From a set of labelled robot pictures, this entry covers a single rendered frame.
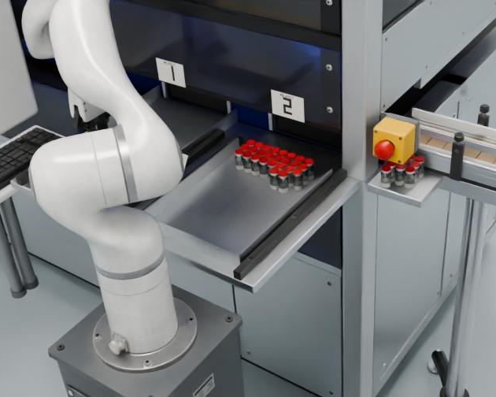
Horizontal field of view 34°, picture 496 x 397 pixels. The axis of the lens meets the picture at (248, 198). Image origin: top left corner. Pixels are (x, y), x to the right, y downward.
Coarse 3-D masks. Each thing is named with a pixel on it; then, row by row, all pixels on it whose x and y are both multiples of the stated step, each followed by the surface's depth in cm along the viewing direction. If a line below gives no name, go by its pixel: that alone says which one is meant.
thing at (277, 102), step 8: (272, 96) 178; (280, 96) 177; (288, 96) 175; (272, 104) 179; (280, 104) 178; (288, 104) 176; (296, 104) 175; (272, 112) 181; (280, 112) 179; (296, 112) 176; (296, 120) 178; (304, 120) 176
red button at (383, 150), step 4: (384, 140) 164; (376, 144) 164; (380, 144) 163; (384, 144) 163; (388, 144) 163; (376, 148) 164; (380, 148) 163; (384, 148) 163; (388, 148) 162; (392, 148) 163; (376, 152) 164; (380, 152) 163; (384, 152) 163; (388, 152) 163; (392, 152) 163; (376, 156) 165; (380, 156) 164; (384, 156) 163; (388, 156) 163
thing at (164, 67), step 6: (156, 60) 195; (162, 60) 194; (162, 66) 195; (168, 66) 193; (174, 66) 192; (180, 66) 191; (162, 72) 196; (168, 72) 195; (174, 72) 193; (180, 72) 192; (162, 78) 197; (168, 78) 196; (180, 78) 193; (180, 84) 194
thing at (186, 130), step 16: (144, 96) 208; (160, 96) 214; (160, 112) 207; (176, 112) 206; (192, 112) 206; (208, 112) 205; (96, 128) 197; (176, 128) 200; (192, 128) 199; (208, 128) 192; (224, 128) 197; (192, 144) 188
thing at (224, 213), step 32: (224, 160) 186; (192, 192) 177; (224, 192) 176; (256, 192) 175; (288, 192) 174; (160, 224) 164; (192, 224) 167; (224, 224) 167; (256, 224) 166; (224, 256) 156
